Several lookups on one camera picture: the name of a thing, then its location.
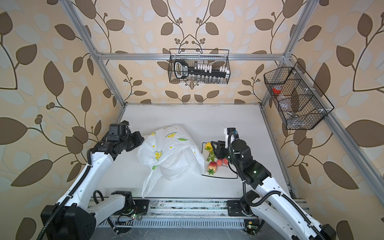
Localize black wire basket back wall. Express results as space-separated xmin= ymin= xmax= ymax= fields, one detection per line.
xmin=168 ymin=48 xmax=231 ymax=85

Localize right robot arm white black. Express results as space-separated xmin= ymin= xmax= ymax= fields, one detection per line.
xmin=213 ymin=128 xmax=337 ymax=240

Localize black wire basket wall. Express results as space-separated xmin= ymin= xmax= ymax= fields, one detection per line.
xmin=168 ymin=48 xmax=231 ymax=85
xmin=264 ymin=62 xmax=335 ymax=130

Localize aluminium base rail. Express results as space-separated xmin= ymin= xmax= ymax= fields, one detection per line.
xmin=86 ymin=197 xmax=301 ymax=230

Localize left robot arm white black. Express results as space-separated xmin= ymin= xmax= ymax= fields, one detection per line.
xmin=37 ymin=121 xmax=145 ymax=240

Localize black outlined white mat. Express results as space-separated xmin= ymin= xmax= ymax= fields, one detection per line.
xmin=201 ymin=141 xmax=238 ymax=180

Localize aluminium corner post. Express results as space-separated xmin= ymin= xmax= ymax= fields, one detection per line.
xmin=259 ymin=0 xmax=319 ymax=107

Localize black socket tool set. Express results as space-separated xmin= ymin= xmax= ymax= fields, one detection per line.
xmin=173 ymin=60 xmax=231 ymax=80

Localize yellow fake lemon with leaves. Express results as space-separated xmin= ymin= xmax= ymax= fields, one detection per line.
xmin=205 ymin=142 xmax=216 ymax=163

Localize white plastic bag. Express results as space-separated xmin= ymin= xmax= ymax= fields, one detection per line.
xmin=137 ymin=125 xmax=205 ymax=197

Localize red fake strawberry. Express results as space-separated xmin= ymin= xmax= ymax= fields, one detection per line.
xmin=208 ymin=162 xmax=218 ymax=176

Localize black wire basket right wall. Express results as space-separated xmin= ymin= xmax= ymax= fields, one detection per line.
xmin=264 ymin=62 xmax=335 ymax=130

